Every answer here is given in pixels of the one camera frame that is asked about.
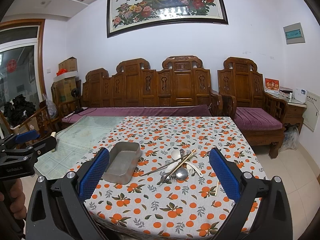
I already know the white plastic fork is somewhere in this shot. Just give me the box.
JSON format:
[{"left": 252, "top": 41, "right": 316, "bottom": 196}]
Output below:
[{"left": 185, "top": 161, "right": 203, "bottom": 178}]

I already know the metal rectangular tray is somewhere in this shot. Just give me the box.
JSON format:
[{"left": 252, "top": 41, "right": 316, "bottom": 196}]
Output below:
[{"left": 103, "top": 142, "right": 142, "bottom": 185}]

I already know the steel spoon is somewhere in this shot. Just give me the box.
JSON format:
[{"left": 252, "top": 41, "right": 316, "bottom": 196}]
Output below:
[{"left": 175, "top": 167, "right": 188, "bottom": 181}]

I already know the white plastic spoon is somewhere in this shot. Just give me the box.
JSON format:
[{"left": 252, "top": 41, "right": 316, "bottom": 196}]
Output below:
[{"left": 165, "top": 161, "right": 180, "bottom": 174}]

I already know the steel fork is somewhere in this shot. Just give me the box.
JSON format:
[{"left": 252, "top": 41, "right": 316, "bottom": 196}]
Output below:
[{"left": 161, "top": 149, "right": 185, "bottom": 183}]

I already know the white ceramic soup spoon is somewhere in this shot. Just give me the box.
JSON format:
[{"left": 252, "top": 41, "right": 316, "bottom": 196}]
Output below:
[{"left": 171, "top": 150, "right": 181, "bottom": 161}]

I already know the person's left hand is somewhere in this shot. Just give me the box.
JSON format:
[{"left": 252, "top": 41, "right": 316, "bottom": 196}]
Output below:
[{"left": 8, "top": 178, "right": 27, "bottom": 220}]

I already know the wooden chair at left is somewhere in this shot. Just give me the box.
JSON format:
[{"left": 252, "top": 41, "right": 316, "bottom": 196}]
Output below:
[{"left": 1, "top": 101, "right": 61, "bottom": 139}]

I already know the small wooden block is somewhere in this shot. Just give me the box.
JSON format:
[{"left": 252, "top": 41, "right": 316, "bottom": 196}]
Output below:
[{"left": 49, "top": 132, "right": 57, "bottom": 152}]

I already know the large cardboard box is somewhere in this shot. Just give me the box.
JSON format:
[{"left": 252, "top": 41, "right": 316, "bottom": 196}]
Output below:
[{"left": 54, "top": 77, "right": 76, "bottom": 103}]

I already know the purple armchair cushion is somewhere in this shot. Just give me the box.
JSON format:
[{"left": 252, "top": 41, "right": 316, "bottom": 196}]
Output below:
[{"left": 234, "top": 107, "right": 283, "bottom": 131}]

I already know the clear plastic bag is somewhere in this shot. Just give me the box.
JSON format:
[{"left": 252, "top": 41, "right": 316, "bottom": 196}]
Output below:
[{"left": 280, "top": 126, "right": 299, "bottom": 151}]

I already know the orange print tablecloth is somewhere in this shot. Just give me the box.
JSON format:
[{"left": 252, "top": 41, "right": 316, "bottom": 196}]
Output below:
[{"left": 82, "top": 116, "right": 266, "bottom": 239}]

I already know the purple bench cushion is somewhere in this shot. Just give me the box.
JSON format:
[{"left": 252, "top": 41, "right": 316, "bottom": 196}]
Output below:
[{"left": 62, "top": 105, "right": 212, "bottom": 124}]

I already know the top cardboard box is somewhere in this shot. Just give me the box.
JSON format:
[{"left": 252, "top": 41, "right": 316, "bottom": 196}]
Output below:
[{"left": 59, "top": 57, "right": 78, "bottom": 72}]

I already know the wooden side table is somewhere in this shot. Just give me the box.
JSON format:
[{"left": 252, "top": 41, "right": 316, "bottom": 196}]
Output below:
[{"left": 264, "top": 92, "right": 307, "bottom": 133}]

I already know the glass door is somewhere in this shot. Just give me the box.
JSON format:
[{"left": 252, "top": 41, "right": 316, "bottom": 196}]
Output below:
[{"left": 1, "top": 18, "right": 46, "bottom": 127}]

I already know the carved wooden armchair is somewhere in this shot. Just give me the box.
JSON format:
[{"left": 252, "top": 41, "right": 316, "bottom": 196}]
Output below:
[{"left": 217, "top": 57, "right": 285, "bottom": 159}]

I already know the red gift box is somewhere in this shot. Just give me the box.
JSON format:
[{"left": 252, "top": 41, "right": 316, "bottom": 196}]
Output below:
[{"left": 265, "top": 78, "right": 280, "bottom": 94}]

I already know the carved wooden sofa bench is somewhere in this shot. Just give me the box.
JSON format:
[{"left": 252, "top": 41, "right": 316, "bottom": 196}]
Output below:
[{"left": 57, "top": 55, "right": 223, "bottom": 116}]

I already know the framed peacock flower painting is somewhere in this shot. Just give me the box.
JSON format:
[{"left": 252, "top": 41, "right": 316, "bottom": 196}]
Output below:
[{"left": 106, "top": 0, "right": 228, "bottom": 37}]

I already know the white wall panel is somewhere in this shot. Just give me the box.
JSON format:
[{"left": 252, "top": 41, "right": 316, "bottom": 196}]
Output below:
[{"left": 303, "top": 91, "right": 320, "bottom": 132}]

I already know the grey wall electrical box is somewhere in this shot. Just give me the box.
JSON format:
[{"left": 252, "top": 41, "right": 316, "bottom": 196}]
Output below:
[{"left": 283, "top": 22, "right": 305, "bottom": 44}]

